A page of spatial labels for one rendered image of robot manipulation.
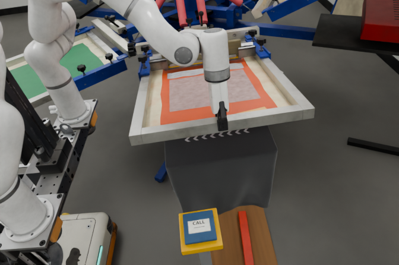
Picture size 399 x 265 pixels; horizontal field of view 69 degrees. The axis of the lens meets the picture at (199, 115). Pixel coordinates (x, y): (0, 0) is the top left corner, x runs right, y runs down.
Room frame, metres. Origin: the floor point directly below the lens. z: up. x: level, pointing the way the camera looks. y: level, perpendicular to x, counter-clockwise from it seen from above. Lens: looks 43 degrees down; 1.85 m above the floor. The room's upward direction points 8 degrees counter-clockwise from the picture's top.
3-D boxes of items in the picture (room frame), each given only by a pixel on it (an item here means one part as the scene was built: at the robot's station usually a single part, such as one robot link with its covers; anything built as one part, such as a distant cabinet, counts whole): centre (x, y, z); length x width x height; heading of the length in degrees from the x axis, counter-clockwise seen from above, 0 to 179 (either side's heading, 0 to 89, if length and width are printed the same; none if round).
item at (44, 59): (0.89, 0.48, 1.37); 0.13 x 0.10 x 0.16; 161
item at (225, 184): (0.72, -0.07, 0.74); 0.45 x 0.03 x 0.43; 92
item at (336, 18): (1.75, -0.62, 0.91); 1.34 x 0.41 x 0.08; 62
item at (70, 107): (0.88, 0.49, 1.21); 0.16 x 0.13 x 0.15; 87
